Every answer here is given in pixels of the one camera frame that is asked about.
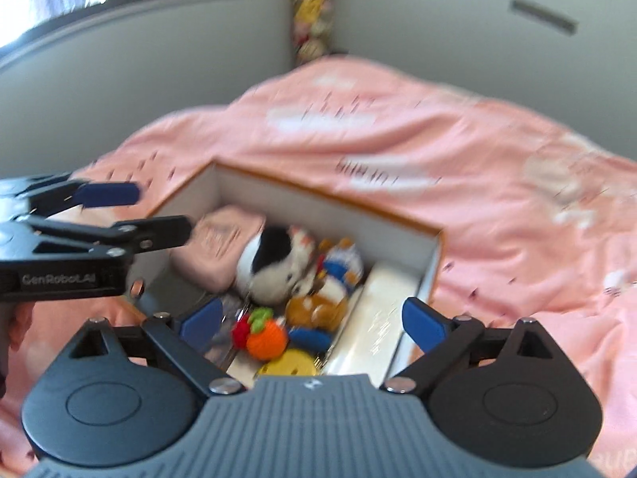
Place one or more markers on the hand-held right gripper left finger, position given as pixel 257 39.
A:
pixel 201 324

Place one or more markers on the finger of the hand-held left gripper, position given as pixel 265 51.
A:
pixel 149 234
pixel 109 194

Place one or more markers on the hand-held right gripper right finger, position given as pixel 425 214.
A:
pixel 423 327

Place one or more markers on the pink card packet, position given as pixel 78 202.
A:
pixel 230 311

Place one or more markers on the red knit charm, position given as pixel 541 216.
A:
pixel 242 332

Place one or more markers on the white bottle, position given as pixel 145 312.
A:
pixel 368 333

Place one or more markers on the pink fabric pouch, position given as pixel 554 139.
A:
pixel 214 249

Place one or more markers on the orange knit fruit charm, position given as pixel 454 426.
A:
pixel 268 344

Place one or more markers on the white dog plush black ear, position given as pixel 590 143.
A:
pixel 268 269

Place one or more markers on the yellow toy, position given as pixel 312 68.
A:
pixel 291 364

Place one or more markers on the brown bear plush blue outfit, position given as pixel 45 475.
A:
pixel 318 308

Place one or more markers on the orange cardboard box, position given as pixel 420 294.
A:
pixel 278 194

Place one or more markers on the person's left hand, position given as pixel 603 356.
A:
pixel 17 326

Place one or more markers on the pink cloud print blanket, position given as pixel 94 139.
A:
pixel 448 159

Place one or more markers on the column of plush toys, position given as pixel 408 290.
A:
pixel 313 10

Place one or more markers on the grey wall vent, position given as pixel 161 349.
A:
pixel 543 15

